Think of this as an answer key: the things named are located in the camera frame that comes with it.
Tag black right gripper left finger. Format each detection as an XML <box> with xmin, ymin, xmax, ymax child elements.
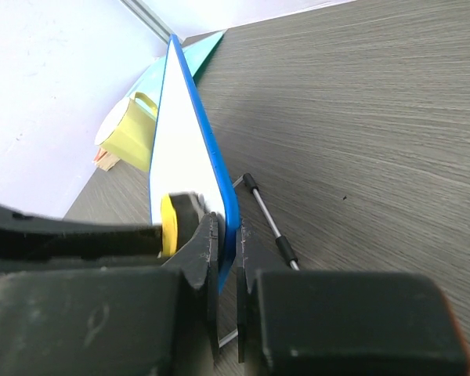
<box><xmin>0</xmin><ymin>215</ymin><xmax>219</xmax><ymax>375</ymax></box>

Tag blue framed whiteboard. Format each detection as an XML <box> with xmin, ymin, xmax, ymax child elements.
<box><xmin>149</xmin><ymin>35</ymin><xmax>240</xmax><ymax>287</ymax></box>

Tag orange cover book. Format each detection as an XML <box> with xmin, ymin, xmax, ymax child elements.
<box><xmin>92</xmin><ymin>147</ymin><xmax>120</xmax><ymax>172</ymax></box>

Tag teal cutting board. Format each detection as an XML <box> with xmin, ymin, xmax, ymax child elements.
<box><xmin>126</xmin><ymin>31</ymin><xmax>225</xmax><ymax>104</ymax></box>

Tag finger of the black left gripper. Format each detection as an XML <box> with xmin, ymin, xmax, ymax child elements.
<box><xmin>0</xmin><ymin>205</ymin><xmax>162</xmax><ymax>262</ymax></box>

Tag yellow black whiteboard eraser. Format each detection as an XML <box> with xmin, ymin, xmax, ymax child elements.
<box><xmin>161</xmin><ymin>192</ymin><xmax>206</xmax><ymax>258</ymax></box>

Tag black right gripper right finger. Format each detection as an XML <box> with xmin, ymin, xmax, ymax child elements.
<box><xmin>236</xmin><ymin>221</ymin><xmax>470</xmax><ymax>375</ymax></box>

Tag yellow green mug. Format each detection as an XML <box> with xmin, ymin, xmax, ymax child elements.
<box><xmin>95</xmin><ymin>92</ymin><xmax>157</xmax><ymax>172</ymax></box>

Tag metal whiteboard stand wire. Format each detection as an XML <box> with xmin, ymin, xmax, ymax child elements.
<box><xmin>218</xmin><ymin>172</ymin><xmax>301</xmax><ymax>349</ymax></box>

